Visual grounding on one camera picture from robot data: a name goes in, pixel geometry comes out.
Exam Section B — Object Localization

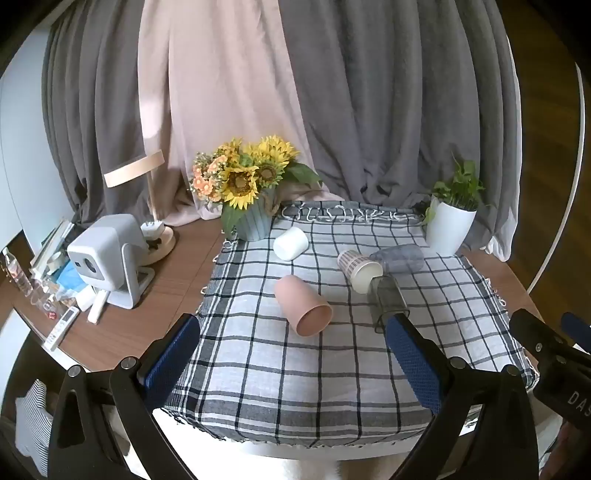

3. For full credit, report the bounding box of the pink curtain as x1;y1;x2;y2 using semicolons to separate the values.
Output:
137;0;333;227

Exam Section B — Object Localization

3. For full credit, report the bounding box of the pink cup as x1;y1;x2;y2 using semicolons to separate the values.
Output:
274;274;334;337

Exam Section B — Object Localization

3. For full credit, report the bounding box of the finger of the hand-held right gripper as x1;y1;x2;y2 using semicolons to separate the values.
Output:
560;312;591;335
509;308;591;365

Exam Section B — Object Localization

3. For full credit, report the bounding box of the white cup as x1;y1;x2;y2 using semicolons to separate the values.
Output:
273;227;308;261

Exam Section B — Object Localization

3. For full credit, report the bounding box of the dark grey curtain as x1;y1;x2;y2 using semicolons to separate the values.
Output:
41;0;153;227

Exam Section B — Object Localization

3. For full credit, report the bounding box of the blue-grey ribbed vase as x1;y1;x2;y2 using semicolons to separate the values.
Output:
222;191;278;241

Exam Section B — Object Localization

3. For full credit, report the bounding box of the white projector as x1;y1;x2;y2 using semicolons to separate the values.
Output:
67;213;155;310

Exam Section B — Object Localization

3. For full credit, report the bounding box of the clear square glass cup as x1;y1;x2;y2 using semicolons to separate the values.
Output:
369;275;411;334

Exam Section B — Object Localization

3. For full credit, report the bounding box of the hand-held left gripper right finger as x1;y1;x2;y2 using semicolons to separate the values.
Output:
385;314;541;480

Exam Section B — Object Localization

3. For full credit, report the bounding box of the blue cloth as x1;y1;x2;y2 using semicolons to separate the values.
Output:
54;261;94;296

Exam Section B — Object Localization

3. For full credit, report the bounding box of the green leafy plant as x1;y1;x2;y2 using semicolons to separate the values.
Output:
418;154;489;227

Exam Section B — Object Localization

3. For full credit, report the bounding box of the clear plastic bottle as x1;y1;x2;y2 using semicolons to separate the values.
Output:
1;247;34;297

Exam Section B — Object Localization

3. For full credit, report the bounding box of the sunflower bouquet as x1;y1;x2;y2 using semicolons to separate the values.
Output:
188;135;322;236

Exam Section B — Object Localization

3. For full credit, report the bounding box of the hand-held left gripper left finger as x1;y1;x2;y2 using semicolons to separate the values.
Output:
46;314;201;480

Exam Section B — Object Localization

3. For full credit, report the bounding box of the patterned paper cup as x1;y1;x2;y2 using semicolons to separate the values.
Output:
337;249;384;295

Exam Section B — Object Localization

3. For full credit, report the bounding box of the white plant pot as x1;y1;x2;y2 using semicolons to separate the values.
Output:
425;196;478;256

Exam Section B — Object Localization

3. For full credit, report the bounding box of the checked grey white cloth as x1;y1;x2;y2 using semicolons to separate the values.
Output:
166;200;539;450

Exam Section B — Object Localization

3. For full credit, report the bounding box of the white desk lamp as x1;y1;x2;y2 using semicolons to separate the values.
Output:
102;150;177;266

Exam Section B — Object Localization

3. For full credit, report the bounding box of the striped cloth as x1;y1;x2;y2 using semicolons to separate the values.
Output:
14;379;55;476

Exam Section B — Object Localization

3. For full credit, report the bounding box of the clear grey plastic cup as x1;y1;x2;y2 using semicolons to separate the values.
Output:
369;244;424;275

